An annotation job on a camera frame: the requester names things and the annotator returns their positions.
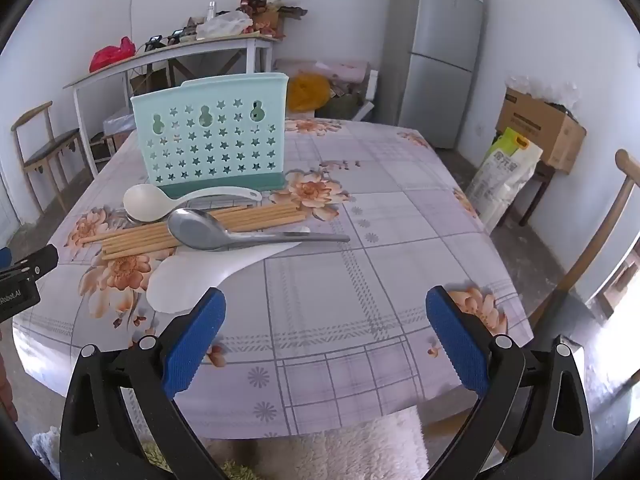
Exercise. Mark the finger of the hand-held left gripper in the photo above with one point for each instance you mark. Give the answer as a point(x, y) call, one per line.
point(4, 256)
point(40, 259)

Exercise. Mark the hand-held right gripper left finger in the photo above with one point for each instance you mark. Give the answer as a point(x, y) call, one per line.
point(195, 340)

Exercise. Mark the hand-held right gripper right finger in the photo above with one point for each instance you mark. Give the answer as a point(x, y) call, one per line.
point(455, 340)

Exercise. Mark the white rice paddle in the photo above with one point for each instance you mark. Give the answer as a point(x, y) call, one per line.
point(185, 280)

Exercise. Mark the pile of wooden chopsticks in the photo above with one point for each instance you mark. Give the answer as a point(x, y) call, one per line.
point(135, 242)

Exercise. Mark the metal spoon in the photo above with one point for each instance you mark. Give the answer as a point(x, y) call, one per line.
point(192, 230)

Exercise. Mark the white plastic spoon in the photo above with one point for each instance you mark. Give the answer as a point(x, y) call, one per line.
point(142, 202)

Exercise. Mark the mint green utensil holder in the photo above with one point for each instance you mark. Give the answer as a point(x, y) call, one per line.
point(225, 87)

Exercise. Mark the person's left forearm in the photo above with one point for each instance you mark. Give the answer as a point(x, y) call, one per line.
point(6, 380)

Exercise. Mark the floral tablecloth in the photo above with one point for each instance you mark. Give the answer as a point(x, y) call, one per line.
point(350, 310)

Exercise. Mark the wooden chair with dark seat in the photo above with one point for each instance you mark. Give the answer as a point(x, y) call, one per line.
point(52, 145)

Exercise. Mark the white fluffy cloth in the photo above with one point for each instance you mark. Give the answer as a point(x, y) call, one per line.
point(350, 450)

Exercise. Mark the white and green rice bag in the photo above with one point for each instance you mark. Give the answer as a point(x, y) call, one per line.
point(492, 185)

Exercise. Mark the plastic covered box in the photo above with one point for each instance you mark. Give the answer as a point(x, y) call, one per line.
point(120, 120)

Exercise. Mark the dark wooden stool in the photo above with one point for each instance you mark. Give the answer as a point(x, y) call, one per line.
point(540, 180)

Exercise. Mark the red plastic bag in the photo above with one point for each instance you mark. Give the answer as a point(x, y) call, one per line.
point(110, 55)

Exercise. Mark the large cardboard box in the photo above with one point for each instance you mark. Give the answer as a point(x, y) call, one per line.
point(540, 130)

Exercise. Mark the light wooden chair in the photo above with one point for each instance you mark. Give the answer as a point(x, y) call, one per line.
point(625, 170)

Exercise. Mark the white side table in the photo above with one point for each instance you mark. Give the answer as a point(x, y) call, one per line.
point(165, 52)

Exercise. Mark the black device with screen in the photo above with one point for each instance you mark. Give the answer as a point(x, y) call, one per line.
point(177, 36)
point(154, 41)

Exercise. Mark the yellow bag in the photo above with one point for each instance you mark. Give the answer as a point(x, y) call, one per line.
point(307, 92)

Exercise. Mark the white plastic bag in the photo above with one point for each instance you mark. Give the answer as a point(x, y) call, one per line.
point(225, 25)

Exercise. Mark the pink padded box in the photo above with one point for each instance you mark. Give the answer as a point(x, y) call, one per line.
point(325, 70)

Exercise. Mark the clear bottle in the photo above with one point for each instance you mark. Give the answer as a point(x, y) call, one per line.
point(210, 10)

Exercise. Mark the grey refrigerator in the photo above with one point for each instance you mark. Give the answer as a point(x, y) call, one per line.
point(435, 35)

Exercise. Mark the dark brown gift box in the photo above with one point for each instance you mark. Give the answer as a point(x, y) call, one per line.
point(254, 2)

